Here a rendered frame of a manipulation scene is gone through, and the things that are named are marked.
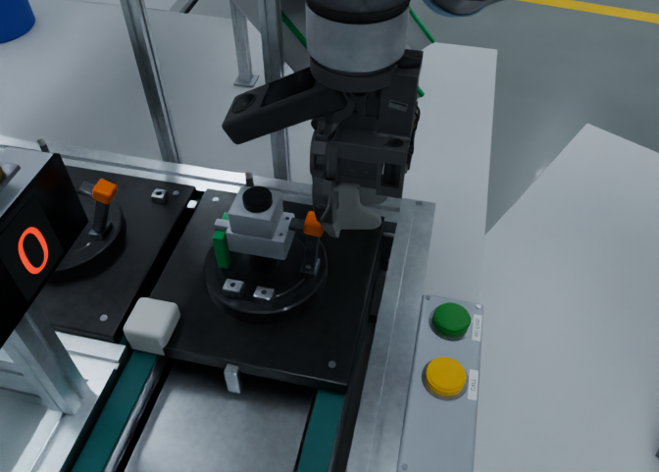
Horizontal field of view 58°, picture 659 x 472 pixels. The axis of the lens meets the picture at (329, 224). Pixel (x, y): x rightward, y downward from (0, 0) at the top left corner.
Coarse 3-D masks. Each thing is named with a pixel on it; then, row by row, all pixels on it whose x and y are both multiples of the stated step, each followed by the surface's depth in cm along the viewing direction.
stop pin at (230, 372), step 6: (228, 366) 61; (234, 366) 61; (228, 372) 61; (234, 372) 61; (240, 372) 62; (228, 378) 61; (234, 378) 61; (240, 378) 62; (228, 384) 62; (234, 384) 62; (240, 384) 63; (228, 390) 63; (234, 390) 63; (240, 390) 63
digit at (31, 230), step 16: (32, 208) 40; (16, 224) 39; (32, 224) 40; (48, 224) 42; (0, 240) 38; (16, 240) 39; (32, 240) 41; (48, 240) 42; (0, 256) 38; (16, 256) 39; (32, 256) 41; (48, 256) 43; (16, 272) 40; (32, 272) 41; (48, 272) 43; (32, 288) 42
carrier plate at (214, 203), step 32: (224, 192) 78; (192, 224) 74; (192, 256) 71; (352, 256) 71; (160, 288) 68; (192, 288) 68; (352, 288) 68; (192, 320) 65; (224, 320) 65; (288, 320) 65; (320, 320) 65; (352, 320) 65; (192, 352) 62; (224, 352) 62; (256, 352) 62; (288, 352) 62; (320, 352) 62; (352, 352) 62; (320, 384) 60
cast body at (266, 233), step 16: (240, 192) 62; (256, 192) 60; (272, 192) 62; (240, 208) 60; (256, 208) 59; (272, 208) 60; (224, 224) 64; (240, 224) 60; (256, 224) 60; (272, 224) 60; (288, 224) 63; (240, 240) 62; (256, 240) 62; (272, 240) 61; (288, 240) 63; (272, 256) 63
